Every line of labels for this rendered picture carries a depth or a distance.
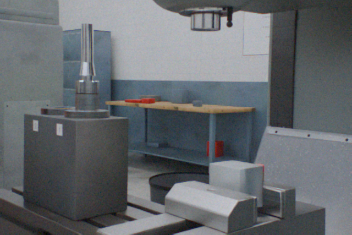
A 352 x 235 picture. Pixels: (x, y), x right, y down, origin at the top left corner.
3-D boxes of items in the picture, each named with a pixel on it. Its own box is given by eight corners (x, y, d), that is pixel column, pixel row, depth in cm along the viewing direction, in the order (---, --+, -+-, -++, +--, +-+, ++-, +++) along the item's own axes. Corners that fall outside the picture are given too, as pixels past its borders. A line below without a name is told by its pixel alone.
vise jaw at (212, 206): (227, 234, 61) (227, 202, 61) (164, 212, 70) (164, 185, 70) (257, 225, 65) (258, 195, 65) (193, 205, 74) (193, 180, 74)
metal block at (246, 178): (239, 212, 67) (240, 169, 67) (208, 203, 72) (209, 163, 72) (263, 206, 71) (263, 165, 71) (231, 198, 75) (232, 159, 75)
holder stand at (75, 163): (73, 222, 89) (75, 113, 88) (22, 199, 106) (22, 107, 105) (127, 209, 97) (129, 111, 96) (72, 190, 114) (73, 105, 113)
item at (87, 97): (84, 109, 100) (84, 85, 100) (103, 110, 98) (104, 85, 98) (70, 110, 96) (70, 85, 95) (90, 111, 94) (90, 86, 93)
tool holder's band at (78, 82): (84, 85, 100) (84, 80, 100) (104, 85, 98) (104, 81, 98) (70, 85, 95) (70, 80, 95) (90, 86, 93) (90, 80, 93)
